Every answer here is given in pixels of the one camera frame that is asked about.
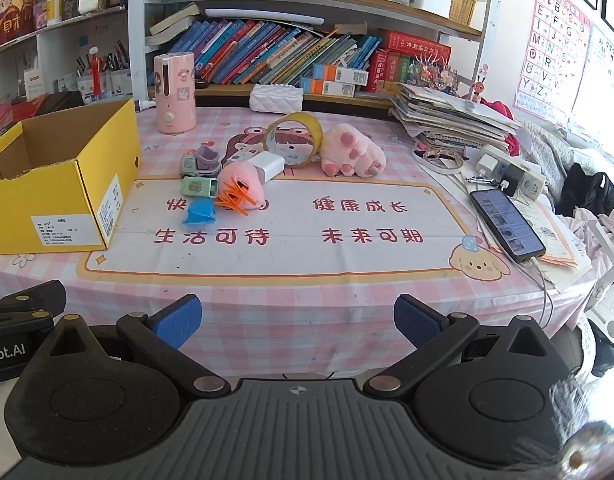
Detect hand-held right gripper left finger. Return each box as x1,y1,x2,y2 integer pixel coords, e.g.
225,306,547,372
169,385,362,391
52,294,233,402

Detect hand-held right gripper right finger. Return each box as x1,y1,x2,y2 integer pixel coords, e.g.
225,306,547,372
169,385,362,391
363,294,563,399

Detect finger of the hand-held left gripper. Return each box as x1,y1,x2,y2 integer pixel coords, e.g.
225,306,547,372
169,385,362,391
0,280,68,334

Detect yellow cardboard box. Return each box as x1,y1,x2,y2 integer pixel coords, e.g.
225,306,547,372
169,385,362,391
0,98,142,256

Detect blue piece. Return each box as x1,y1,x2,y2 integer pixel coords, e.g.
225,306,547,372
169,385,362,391
183,197,219,226

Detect small green gadget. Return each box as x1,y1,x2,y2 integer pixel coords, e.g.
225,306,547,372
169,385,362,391
181,176,220,201

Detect pink plush bird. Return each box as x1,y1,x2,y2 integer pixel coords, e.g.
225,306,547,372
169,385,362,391
214,164,265,218

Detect green purple toy car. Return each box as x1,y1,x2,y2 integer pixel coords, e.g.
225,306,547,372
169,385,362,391
179,144,222,179

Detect white charger cube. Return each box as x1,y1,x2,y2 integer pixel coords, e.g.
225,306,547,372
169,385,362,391
247,152,287,183

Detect pink plush paw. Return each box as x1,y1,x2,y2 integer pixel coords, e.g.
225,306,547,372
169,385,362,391
319,123,388,177

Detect yellow tape roll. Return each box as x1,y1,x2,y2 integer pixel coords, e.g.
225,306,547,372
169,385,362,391
263,114,324,168

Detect black smartphone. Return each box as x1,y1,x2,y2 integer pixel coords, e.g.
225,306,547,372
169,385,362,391
470,189,547,263

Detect white plug adapter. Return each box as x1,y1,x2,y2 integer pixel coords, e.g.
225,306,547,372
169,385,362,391
474,152,500,178

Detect white power strip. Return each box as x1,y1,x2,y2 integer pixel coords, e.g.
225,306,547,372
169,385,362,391
480,145,547,200

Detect stack of papers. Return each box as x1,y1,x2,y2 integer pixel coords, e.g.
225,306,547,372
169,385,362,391
389,82,520,156

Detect black garment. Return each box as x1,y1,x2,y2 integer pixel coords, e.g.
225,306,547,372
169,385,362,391
557,162,614,216

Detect white red carton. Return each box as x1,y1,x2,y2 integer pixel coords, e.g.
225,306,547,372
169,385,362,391
23,57,45,101

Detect pink humidifier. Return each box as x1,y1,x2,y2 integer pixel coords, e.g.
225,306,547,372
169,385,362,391
153,52,197,135

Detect red cloth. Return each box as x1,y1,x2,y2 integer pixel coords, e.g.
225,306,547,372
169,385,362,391
482,100,520,156

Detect white pen holders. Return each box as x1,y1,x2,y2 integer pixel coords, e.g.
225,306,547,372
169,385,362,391
77,42,132,98

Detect red tassel ornament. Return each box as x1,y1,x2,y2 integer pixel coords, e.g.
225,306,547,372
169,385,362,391
89,47,102,96

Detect white quilted clutch bag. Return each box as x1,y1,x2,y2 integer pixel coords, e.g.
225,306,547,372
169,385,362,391
249,84,305,112

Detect colourful crown ornament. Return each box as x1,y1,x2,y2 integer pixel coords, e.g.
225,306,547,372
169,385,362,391
402,52,458,93

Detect orange blue carton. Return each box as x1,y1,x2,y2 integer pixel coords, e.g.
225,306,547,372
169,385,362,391
313,63,370,83
301,76,357,97

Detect red boxed book set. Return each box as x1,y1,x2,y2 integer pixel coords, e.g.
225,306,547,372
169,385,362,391
368,49,413,93

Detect red dictionary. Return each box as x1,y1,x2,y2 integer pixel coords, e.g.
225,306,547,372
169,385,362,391
384,30,452,58

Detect row of leaning books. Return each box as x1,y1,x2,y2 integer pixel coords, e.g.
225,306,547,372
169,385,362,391
174,19,383,86

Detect white shelf unit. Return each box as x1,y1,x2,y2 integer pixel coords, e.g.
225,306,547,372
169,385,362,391
0,0,155,111

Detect red figure gift box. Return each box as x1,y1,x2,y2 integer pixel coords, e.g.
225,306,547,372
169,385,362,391
0,0,35,48

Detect wooden bookshelf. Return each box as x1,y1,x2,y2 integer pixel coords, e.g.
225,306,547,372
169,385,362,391
144,0,495,111

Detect white charging cable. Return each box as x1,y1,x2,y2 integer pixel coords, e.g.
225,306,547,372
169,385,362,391
524,257,555,331

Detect alphabet wall poster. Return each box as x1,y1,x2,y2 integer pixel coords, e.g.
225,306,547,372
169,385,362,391
512,0,593,121

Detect white wall poster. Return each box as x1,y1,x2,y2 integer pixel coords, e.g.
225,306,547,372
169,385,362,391
572,25,614,136

